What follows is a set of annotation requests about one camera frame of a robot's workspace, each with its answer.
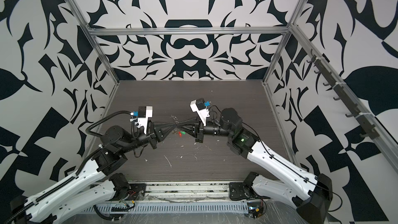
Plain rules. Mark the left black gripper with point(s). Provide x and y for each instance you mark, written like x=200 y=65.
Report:
x=151 y=134

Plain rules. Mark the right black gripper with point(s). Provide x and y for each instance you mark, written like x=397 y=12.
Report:
x=199 y=132

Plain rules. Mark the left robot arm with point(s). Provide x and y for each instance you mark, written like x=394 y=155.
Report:
x=94 y=182

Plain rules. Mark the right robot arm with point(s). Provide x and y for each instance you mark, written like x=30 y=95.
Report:
x=309 y=194

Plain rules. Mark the small circuit board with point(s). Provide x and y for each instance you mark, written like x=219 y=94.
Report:
x=256 y=209

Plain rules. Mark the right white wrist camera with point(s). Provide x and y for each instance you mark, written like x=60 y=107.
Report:
x=201 y=107

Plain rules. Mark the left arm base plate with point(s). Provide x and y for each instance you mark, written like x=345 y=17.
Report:
x=136 y=191

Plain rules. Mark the white slotted cable duct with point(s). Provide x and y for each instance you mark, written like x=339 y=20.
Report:
x=177 y=208

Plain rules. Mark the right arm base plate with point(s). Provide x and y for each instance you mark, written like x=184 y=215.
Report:
x=240 y=191

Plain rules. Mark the black wall hook rail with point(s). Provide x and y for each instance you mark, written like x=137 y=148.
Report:
x=346 y=95

